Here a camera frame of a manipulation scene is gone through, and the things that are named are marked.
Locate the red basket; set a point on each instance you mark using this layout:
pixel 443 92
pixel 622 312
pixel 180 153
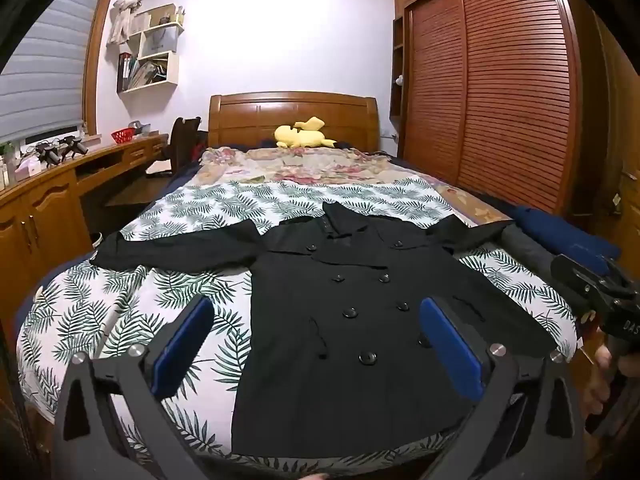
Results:
pixel 123 136

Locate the tied beige curtain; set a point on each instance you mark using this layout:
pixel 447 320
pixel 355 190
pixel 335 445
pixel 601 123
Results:
pixel 127 10

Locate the grey window blind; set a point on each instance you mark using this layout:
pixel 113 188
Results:
pixel 45 75

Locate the wooden louvred wardrobe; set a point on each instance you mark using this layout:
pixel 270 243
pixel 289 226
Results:
pixel 500 85

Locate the black double-breasted coat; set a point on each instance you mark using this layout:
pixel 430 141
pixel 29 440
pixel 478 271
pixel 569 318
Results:
pixel 325 360

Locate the black spare gripper device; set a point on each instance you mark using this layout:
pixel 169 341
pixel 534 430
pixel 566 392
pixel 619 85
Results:
pixel 72 146
pixel 49 154

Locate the person's right hand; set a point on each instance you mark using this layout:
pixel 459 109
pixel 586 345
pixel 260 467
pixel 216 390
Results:
pixel 597 365

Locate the yellow plush toy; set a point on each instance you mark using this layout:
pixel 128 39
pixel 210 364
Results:
pixel 302 135

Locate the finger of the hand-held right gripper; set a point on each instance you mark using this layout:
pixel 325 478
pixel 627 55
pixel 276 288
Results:
pixel 575 272

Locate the floral quilt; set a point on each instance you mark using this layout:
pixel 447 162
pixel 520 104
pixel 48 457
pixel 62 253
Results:
pixel 310 170

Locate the wooden desk with cabinets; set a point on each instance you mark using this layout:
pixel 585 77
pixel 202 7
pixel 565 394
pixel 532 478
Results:
pixel 45 205

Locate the wooden door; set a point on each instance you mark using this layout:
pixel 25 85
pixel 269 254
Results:
pixel 615 125

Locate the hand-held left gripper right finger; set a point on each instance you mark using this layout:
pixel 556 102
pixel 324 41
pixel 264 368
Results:
pixel 450 347

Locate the wooden bed headboard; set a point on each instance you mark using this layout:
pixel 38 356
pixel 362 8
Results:
pixel 295 115

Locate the dark wooden chair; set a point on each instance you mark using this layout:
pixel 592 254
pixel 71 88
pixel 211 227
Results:
pixel 180 140

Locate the white wall shelf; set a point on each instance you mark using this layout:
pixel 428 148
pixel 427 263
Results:
pixel 155 45

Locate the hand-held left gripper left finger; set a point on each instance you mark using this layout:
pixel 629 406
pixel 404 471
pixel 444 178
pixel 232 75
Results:
pixel 184 347

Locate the folded navy garment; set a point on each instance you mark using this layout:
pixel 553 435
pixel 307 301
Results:
pixel 560 232

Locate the bed with leaf-print sheet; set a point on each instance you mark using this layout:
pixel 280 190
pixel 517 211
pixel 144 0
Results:
pixel 200 200

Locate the grey desk gadget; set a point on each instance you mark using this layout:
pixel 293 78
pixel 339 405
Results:
pixel 139 128

